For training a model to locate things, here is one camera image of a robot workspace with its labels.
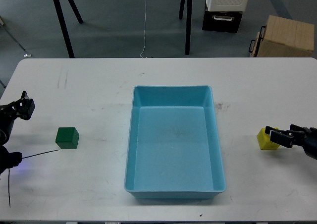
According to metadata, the green wooden cube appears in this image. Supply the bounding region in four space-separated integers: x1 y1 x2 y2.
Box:
55 127 79 149

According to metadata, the black table leg angled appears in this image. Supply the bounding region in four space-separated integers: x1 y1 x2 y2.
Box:
68 0 83 24

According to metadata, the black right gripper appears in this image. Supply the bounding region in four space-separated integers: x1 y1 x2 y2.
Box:
265 124 317 160

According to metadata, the white floor cable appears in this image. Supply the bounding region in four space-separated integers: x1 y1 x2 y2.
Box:
69 0 153 59

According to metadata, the black drawer cabinet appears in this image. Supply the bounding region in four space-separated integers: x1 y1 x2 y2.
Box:
202 7 243 33

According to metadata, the light blue plastic bin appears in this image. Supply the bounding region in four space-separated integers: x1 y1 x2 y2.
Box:
124 86 226 199

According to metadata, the yellow wooden cube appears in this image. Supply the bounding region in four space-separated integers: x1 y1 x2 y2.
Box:
257 128 280 150

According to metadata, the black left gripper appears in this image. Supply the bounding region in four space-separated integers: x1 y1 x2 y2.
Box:
0 91 35 144

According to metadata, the thin black cable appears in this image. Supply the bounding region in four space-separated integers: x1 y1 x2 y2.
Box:
7 149 61 208

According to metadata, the black table leg left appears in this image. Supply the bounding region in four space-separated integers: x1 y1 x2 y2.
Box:
53 0 75 58

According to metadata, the black table leg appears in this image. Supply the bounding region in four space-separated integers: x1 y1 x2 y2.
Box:
178 0 185 20
53 0 75 58
185 0 193 55

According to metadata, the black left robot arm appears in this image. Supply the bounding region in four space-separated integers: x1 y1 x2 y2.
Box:
0 91 35 173

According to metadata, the black table leg right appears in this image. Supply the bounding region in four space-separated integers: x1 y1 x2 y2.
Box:
185 0 193 55

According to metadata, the black table leg rear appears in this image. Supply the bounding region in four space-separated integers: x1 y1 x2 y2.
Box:
178 0 185 20

